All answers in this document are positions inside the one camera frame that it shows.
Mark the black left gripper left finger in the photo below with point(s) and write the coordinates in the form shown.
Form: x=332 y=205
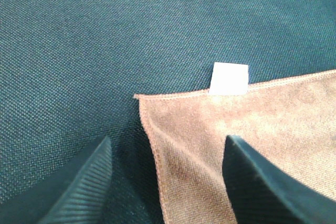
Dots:
x=76 y=193

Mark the brown towel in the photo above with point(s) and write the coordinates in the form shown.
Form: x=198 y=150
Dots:
x=290 y=121

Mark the black table cloth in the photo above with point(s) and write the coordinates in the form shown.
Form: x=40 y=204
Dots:
x=70 y=68

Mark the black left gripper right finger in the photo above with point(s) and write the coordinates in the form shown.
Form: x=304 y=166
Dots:
x=259 y=192

